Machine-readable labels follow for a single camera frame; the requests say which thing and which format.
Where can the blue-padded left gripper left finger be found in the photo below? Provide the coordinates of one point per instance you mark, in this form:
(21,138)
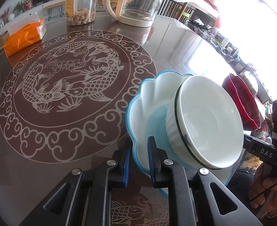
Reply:
(84,197)

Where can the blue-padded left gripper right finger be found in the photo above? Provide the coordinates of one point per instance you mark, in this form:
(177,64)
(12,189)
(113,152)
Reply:
(196,196)

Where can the red flower-shaped bowl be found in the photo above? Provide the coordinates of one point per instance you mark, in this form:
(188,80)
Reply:
(244,101)

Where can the white ribbed black-rimmed bowl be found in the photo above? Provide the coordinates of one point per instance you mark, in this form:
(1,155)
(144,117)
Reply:
(203,125)

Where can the blue white scalloped bowl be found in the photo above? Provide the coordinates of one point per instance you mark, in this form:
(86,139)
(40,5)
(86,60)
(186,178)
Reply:
(146,116)

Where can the red cloth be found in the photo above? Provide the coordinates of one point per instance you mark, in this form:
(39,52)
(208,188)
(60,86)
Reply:
(217,21)

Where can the wooden crib bed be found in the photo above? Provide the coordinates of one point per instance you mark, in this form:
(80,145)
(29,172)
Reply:
(183,12)

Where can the orange tissue pack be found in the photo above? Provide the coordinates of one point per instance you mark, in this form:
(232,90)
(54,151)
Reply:
(24,33)

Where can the white tv cabinet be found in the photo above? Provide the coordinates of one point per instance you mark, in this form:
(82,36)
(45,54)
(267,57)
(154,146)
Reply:
(32,10)

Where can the small wooden stool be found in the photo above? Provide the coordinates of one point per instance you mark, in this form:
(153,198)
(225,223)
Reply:
(57,5)

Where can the red flower vase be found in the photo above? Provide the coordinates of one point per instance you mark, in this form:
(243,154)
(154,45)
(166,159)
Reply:
(4,16)

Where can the green leafy plant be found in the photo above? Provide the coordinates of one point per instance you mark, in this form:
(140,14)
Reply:
(20,7)

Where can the clear plastic snack jar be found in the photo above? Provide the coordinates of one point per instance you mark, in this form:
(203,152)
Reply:
(74,18)

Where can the glass kettle cream handle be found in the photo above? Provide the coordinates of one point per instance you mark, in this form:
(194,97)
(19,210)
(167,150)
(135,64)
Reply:
(137,13)

